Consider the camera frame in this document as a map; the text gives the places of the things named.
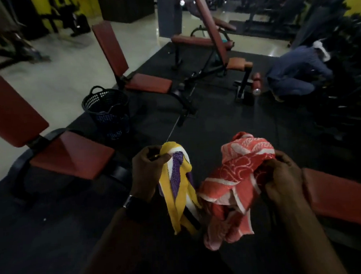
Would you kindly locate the dark wooden cabinet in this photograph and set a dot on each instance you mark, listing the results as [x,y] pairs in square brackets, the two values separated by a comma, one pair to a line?
[125,7]

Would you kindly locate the grey pillar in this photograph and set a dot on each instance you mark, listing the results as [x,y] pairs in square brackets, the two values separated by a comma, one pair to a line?
[169,15]

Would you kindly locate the yellow purple white cloth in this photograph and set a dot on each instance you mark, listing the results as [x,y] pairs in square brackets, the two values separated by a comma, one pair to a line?
[178,186]

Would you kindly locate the person's left forearm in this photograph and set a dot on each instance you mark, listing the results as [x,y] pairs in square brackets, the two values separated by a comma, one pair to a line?
[113,243]

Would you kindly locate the red padded flat bench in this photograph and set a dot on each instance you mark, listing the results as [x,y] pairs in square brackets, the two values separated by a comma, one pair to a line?
[200,41]

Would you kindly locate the person's right forearm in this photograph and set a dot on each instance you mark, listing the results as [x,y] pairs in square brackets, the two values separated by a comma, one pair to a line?
[307,237]

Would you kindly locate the red padded workout bench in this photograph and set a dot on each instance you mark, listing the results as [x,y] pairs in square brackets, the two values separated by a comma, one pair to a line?
[34,135]
[129,68]
[338,194]

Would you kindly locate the red white patterned cloth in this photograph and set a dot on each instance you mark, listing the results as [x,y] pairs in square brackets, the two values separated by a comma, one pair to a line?
[233,190]

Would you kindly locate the red padded incline bench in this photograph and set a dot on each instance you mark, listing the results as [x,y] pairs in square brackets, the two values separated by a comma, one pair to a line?
[221,47]

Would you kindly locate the person's right fingers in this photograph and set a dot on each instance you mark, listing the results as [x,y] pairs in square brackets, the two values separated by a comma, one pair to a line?
[274,162]

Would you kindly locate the black wrist watch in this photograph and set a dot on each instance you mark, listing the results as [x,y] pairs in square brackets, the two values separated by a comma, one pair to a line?
[135,206]

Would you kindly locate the black rubber floor mat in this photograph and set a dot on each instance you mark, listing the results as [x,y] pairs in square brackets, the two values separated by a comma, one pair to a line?
[216,130]

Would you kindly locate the person's right hand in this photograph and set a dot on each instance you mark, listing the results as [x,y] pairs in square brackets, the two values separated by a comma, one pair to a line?
[282,178]

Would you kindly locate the black dumbbell rack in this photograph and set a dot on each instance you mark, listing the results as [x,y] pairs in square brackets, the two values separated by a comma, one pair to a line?
[345,83]

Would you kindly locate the black plastic basket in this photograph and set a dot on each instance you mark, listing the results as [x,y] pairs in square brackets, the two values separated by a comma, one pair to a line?
[107,110]

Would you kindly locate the person's left fingers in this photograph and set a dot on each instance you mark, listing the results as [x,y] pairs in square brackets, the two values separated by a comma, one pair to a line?
[159,154]

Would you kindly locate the person's left hand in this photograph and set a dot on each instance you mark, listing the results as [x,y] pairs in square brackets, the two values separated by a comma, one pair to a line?
[146,172]

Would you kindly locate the black gym machine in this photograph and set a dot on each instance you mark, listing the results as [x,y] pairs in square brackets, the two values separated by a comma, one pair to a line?
[67,17]
[12,38]

